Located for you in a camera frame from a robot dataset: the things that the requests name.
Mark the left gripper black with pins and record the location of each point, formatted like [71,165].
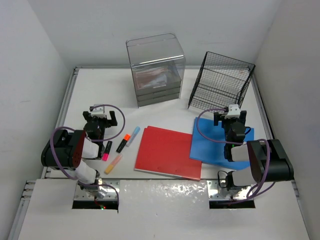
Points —
[113,121]

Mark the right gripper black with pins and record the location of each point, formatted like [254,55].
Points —
[242,120]

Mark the orange highlighter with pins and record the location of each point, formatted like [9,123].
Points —
[123,143]

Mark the pink highlighter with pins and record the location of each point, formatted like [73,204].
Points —
[107,151]

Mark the blue highlighter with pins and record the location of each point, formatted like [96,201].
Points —
[133,136]

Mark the yellow highlighter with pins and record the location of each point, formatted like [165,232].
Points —
[115,161]

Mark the clear plastic drawer unit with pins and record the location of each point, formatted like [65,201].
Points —
[157,64]

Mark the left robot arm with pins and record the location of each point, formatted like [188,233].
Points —
[72,148]

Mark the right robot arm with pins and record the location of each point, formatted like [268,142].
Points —
[268,161]

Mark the blue folder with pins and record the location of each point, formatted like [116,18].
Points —
[210,152]

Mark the red folder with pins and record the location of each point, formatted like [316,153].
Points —
[167,152]

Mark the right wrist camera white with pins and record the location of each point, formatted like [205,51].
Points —
[233,111]

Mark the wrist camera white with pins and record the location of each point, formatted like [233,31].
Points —
[98,111]
[233,111]

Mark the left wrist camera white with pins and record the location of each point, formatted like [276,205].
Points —
[98,111]

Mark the black wire mesh rack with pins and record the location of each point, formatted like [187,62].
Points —
[221,81]

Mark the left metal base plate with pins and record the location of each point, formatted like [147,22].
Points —
[106,192]

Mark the metal base plate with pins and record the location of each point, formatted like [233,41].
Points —
[106,192]
[217,193]

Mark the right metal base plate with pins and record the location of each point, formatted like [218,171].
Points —
[217,193]

